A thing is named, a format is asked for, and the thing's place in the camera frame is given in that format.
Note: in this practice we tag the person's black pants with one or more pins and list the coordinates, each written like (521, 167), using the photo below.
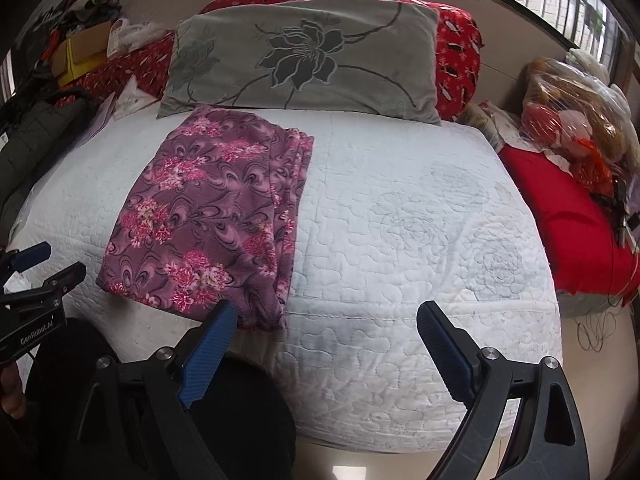
(260, 410)

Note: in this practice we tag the pale printed cloth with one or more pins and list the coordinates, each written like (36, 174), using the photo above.
(490, 122)

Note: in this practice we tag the white plastic bag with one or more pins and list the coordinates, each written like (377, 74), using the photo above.
(140, 35)

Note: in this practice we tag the white paper sheet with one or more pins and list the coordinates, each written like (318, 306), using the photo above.
(130, 100)

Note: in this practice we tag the purple floral blouse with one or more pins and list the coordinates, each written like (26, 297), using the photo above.
(200, 210)

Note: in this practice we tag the yellow box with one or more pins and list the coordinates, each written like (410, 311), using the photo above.
(75, 65)

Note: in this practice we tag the grey flower print pillow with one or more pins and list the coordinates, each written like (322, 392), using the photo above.
(350, 85)

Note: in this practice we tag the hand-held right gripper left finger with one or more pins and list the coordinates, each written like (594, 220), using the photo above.
(210, 355)

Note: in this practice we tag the white quilted bedspread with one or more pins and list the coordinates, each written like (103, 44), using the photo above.
(400, 260)

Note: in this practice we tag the pile of mixed clothes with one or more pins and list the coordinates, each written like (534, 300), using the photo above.
(90, 2)

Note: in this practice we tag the person's left hand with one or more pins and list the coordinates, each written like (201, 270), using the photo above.
(12, 395)

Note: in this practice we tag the dark grey padded jacket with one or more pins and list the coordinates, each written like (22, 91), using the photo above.
(35, 130)

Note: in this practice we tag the clear bag of plush toys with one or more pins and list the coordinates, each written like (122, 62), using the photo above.
(575, 110)

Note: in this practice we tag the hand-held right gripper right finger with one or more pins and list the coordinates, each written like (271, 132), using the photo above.
(445, 355)

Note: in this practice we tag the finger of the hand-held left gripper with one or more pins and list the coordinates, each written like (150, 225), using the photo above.
(65, 277)
(30, 255)

